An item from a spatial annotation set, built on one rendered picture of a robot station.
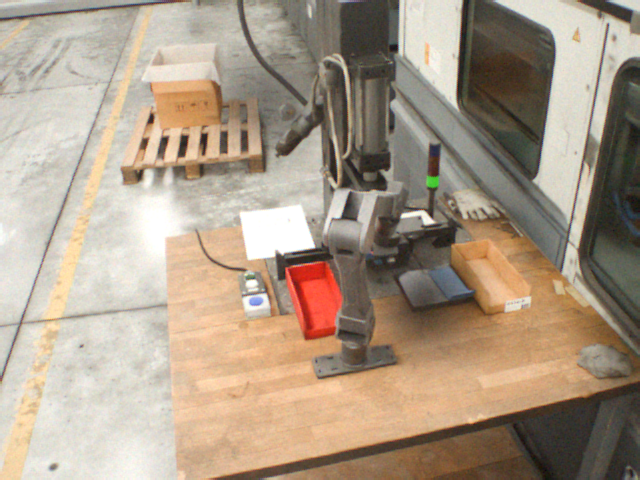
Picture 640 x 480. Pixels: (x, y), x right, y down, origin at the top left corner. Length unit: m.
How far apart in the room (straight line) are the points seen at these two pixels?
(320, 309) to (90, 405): 1.46
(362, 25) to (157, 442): 1.79
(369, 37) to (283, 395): 0.90
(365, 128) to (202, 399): 0.78
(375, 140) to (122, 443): 1.64
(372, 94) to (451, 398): 0.76
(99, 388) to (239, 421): 1.58
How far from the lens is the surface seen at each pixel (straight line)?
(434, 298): 1.72
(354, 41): 1.64
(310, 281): 1.80
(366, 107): 1.62
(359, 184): 1.71
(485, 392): 1.51
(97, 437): 2.76
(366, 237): 1.27
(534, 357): 1.62
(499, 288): 1.81
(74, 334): 3.30
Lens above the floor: 1.97
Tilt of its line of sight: 33 degrees down
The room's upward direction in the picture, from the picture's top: 2 degrees counter-clockwise
